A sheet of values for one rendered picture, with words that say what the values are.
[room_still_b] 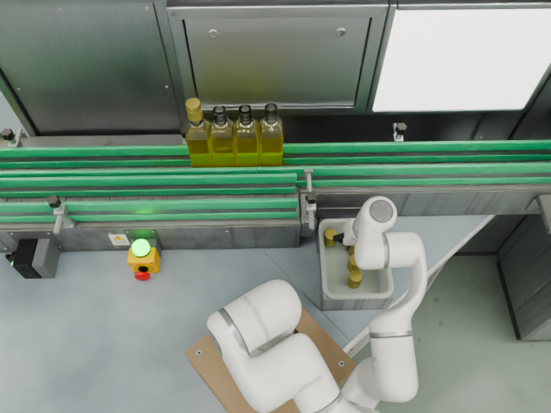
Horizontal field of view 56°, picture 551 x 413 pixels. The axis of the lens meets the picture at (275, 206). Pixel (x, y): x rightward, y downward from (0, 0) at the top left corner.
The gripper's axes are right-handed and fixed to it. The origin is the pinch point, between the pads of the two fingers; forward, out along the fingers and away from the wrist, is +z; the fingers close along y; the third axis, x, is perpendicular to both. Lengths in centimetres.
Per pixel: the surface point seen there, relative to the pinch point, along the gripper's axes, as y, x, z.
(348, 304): 3.9, 15.9, -0.5
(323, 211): 7.8, -10.4, 6.4
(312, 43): 12, -40, -30
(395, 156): -11.5, -22.7, -2.6
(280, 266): 20.4, 4.5, 6.9
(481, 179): -32.8, -14.9, -4.3
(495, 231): -65, -17, 62
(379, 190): -6.4, -13.5, -1.6
